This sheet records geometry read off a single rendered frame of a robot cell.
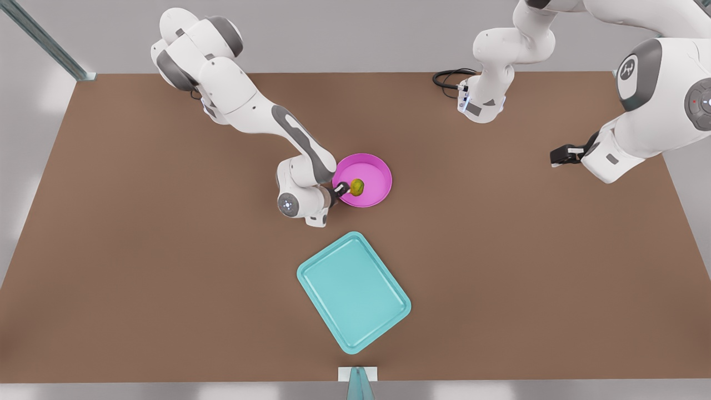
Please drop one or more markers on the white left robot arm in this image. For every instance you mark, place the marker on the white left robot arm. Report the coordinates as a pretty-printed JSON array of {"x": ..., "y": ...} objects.
[{"x": 661, "y": 105}]

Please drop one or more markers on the silver frame post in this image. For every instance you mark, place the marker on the silver frame post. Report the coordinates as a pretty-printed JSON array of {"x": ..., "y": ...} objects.
[
  {"x": 359, "y": 383},
  {"x": 44, "y": 40}
]

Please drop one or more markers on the teal rectangular tray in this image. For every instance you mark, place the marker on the teal rectangular tray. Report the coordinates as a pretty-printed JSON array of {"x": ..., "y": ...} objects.
[{"x": 354, "y": 293}]

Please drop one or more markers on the pink round plate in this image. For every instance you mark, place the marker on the pink round plate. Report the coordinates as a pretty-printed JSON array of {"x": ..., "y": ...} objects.
[{"x": 373, "y": 183}]

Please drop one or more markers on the yellow-green orange fruit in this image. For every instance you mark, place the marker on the yellow-green orange fruit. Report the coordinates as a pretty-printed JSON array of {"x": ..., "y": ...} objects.
[{"x": 357, "y": 187}]

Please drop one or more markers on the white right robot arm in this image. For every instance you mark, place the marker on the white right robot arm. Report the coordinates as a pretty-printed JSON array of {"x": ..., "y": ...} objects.
[{"x": 244, "y": 108}]

